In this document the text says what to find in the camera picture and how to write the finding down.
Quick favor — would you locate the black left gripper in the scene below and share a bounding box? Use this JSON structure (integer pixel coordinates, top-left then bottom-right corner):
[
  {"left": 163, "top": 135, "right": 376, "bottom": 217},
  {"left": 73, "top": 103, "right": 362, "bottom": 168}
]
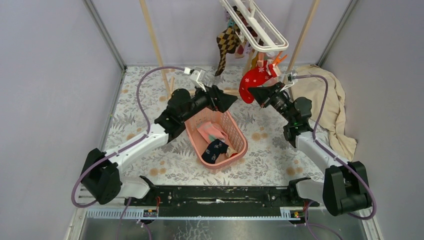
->
[{"left": 180, "top": 81, "right": 237, "bottom": 123}]

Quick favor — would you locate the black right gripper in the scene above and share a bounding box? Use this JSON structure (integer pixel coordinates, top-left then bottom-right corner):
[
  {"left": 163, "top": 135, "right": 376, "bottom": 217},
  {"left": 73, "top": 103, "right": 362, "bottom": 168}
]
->
[{"left": 247, "top": 82, "right": 295, "bottom": 124}]

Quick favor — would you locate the pink laundry basket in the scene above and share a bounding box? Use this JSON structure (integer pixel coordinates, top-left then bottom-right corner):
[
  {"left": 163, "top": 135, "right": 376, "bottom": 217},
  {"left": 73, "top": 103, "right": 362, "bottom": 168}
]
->
[{"left": 185, "top": 108, "right": 248, "bottom": 170}]

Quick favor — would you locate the red snowflake sock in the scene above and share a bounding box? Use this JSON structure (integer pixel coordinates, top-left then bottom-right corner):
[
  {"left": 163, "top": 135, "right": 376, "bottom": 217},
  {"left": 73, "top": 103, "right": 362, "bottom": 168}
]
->
[{"left": 238, "top": 64, "right": 282, "bottom": 104}]

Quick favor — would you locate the pink patterned sock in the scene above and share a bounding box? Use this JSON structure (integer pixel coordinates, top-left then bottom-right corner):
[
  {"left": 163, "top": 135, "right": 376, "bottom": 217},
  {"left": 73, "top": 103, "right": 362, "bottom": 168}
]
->
[{"left": 197, "top": 121, "right": 228, "bottom": 144}]

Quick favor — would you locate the navy sock red cuff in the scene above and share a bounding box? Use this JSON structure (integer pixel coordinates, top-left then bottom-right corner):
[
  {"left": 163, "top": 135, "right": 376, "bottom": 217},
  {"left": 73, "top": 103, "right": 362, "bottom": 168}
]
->
[{"left": 201, "top": 138, "right": 238, "bottom": 164}]

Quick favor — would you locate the wooden clothes rack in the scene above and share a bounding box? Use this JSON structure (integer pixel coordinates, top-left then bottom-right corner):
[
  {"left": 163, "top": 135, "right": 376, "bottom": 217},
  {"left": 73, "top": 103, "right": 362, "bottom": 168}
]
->
[{"left": 139, "top": 0, "right": 322, "bottom": 100}]

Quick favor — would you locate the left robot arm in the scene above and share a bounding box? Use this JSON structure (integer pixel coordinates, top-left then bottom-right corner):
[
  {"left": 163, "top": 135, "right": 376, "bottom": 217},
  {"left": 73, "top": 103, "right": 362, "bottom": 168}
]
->
[{"left": 78, "top": 85, "right": 238, "bottom": 206}]

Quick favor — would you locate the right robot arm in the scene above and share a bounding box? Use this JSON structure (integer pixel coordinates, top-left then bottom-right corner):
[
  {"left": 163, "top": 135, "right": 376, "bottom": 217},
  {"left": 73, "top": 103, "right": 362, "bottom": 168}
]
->
[{"left": 248, "top": 82, "right": 377, "bottom": 216}]

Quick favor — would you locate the white plastic clip hanger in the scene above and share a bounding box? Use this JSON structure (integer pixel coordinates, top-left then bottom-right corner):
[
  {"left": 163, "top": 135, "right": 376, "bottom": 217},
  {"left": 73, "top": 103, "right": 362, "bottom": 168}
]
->
[{"left": 219, "top": 0, "right": 289, "bottom": 53}]

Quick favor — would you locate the mustard yellow sock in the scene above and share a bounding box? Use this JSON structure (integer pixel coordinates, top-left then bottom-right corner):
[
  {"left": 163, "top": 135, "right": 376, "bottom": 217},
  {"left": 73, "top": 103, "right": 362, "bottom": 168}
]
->
[{"left": 242, "top": 50, "right": 258, "bottom": 75}]

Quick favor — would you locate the orange clothes peg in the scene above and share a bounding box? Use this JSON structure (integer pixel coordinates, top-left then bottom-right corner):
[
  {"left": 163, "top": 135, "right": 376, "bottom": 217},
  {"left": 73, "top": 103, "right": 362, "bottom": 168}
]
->
[{"left": 272, "top": 51, "right": 288, "bottom": 67}]

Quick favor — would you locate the brown argyle sock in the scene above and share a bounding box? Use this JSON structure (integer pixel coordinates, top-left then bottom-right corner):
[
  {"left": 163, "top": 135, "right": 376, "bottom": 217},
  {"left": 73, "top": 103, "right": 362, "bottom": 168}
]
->
[{"left": 214, "top": 26, "right": 240, "bottom": 77}]

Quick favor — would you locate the floral patterned mat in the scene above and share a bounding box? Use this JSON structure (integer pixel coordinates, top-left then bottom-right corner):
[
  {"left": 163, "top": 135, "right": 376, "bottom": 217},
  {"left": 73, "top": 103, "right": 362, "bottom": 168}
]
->
[{"left": 94, "top": 65, "right": 347, "bottom": 187}]

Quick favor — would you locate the beige cloth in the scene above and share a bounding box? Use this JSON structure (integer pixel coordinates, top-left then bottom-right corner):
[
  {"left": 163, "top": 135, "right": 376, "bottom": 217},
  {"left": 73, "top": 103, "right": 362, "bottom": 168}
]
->
[{"left": 291, "top": 65, "right": 357, "bottom": 161}]

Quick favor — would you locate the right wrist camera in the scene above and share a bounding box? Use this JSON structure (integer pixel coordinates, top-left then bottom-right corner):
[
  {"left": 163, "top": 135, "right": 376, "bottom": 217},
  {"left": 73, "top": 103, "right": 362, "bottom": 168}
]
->
[{"left": 282, "top": 70, "right": 297, "bottom": 91}]

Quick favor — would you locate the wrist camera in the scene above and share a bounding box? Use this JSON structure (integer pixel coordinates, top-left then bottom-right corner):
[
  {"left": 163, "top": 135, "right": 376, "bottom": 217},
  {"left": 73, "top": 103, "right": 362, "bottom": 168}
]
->
[
  {"left": 282, "top": 70, "right": 297, "bottom": 91},
  {"left": 183, "top": 67, "right": 208, "bottom": 92}
]

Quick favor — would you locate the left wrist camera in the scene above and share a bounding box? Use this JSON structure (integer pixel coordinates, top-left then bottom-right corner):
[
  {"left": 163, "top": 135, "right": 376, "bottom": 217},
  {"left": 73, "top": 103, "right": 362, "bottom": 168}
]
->
[{"left": 183, "top": 67, "right": 208, "bottom": 92}]

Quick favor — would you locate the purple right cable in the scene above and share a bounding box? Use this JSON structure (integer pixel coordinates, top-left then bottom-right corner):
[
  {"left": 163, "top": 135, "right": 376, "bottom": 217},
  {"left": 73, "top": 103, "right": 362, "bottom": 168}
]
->
[{"left": 293, "top": 74, "right": 378, "bottom": 240}]

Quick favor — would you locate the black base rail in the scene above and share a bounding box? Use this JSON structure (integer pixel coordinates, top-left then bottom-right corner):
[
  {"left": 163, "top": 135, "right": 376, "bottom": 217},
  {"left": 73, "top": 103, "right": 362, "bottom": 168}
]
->
[{"left": 124, "top": 185, "right": 309, "bottom": 218}]

